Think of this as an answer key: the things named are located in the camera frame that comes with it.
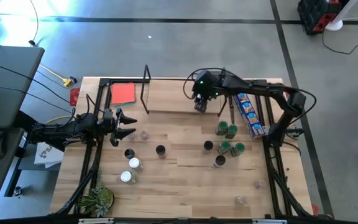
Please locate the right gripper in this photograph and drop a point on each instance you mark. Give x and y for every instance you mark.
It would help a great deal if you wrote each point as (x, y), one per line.
(204, 85)

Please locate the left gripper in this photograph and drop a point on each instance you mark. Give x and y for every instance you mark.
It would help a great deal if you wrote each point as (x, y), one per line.
(109, 124)

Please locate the small clear glass jar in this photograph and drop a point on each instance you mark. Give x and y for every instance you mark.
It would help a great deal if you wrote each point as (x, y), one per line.
(240, 199)
(131, 135)
(144, 134)
(260, 183)

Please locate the orange spice jar black lid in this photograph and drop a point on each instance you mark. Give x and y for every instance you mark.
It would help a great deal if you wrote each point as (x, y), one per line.
(129, 153)
(160, 150)

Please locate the white lid seasoning jar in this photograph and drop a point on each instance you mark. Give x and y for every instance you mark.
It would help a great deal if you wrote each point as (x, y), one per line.
(126, 176)
(134, 163)

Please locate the olive herb jar black lid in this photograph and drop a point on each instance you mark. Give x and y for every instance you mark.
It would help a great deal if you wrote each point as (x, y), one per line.
(208, 145)

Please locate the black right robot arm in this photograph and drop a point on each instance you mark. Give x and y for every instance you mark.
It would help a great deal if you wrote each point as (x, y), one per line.
(259, 88)

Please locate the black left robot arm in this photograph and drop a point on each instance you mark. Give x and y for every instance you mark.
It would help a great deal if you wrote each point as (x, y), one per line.
(73, 129)

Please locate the black metal wood shelf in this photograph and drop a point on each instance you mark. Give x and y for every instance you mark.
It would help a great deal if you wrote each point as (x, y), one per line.
(166, 96)

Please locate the green paper sheet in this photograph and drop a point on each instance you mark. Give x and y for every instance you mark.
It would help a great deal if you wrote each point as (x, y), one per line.
(124, 105)

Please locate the blue plastic wrap box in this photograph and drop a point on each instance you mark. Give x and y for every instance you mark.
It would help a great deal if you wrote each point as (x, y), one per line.
(250, 116)

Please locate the potted succulent plant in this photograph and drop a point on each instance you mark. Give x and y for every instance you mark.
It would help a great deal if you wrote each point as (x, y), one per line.
(99, 199)

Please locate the white printed sheet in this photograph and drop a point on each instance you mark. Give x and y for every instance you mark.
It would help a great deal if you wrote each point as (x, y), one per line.
(47, 154)

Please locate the black metal clamp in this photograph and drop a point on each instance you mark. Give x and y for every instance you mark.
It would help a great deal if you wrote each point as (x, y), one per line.
(294, 132)

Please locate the black desk base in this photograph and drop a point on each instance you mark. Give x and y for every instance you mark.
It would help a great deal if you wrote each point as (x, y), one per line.
(20, 121)

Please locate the grey desk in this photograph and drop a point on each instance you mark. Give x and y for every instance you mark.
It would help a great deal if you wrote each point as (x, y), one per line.
(8, 81)

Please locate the desk caster wheel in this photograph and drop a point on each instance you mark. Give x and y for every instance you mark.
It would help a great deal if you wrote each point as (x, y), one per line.
(17, 191)

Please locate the black red tool case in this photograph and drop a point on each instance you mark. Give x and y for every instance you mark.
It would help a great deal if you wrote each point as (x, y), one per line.
(315, 15)

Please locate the white stand base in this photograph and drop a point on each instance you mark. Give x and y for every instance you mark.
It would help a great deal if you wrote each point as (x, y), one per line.
(334, 24)

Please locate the black metal table frame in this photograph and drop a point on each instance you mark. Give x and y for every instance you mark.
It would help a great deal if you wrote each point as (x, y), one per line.
(103, 81)

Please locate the red corner bracket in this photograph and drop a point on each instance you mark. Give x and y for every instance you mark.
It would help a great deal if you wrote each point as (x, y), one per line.
(315, 209)
(75, 96)

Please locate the silver bracket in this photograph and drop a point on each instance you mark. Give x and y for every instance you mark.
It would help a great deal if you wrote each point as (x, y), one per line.
(95, 221)
(269, 221)

